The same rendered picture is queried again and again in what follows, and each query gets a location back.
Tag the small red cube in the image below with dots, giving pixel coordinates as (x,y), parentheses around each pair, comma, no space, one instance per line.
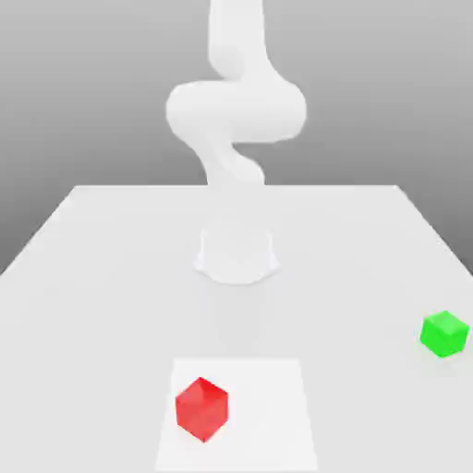
(201,409)

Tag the small green cube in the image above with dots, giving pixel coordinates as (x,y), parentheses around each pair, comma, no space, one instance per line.
(444,334)

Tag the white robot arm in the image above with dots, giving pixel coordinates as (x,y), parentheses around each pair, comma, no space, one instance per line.
(236,111)

